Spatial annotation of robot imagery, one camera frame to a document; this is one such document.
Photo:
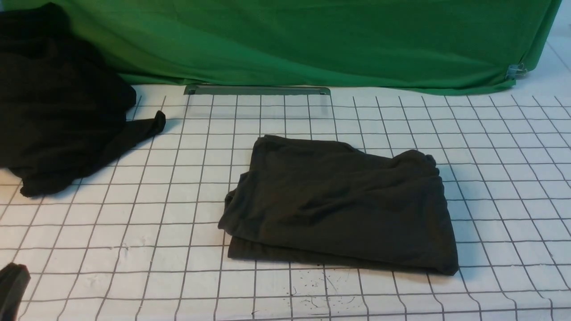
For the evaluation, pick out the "silver binder clip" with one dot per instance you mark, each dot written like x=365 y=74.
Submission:
x=515 y=71

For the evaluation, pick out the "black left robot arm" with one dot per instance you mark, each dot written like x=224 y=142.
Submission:
x=14 y=279

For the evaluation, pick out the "black clothes pile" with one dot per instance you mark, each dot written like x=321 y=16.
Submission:
x=63 y=109

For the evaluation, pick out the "gray metal bar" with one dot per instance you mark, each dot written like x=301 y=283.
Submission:
x=255 y=90

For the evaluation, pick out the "green backdrop cloth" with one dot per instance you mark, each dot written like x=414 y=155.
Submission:
x=440 y=47

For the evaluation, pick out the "gray long-sleeve shirt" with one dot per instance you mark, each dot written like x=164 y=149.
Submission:
x=325 y=202

